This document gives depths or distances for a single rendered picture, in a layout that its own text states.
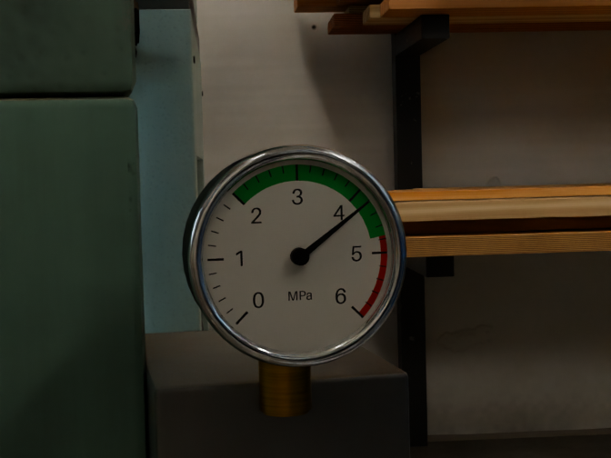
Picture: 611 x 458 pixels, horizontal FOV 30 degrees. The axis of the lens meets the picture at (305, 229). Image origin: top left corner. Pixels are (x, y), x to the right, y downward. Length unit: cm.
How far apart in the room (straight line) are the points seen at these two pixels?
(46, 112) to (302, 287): 11
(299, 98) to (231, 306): 249
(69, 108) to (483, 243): 201
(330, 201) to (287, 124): 247
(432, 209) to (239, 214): 203
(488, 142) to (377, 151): 28
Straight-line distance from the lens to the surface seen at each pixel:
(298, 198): 32
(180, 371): 38
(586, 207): 242
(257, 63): 280
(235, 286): 32
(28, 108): 38
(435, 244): 233
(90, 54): 38
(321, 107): 280
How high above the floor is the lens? 68
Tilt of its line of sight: 3 degrees down
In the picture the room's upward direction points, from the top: 1 degrees counter-clockwise
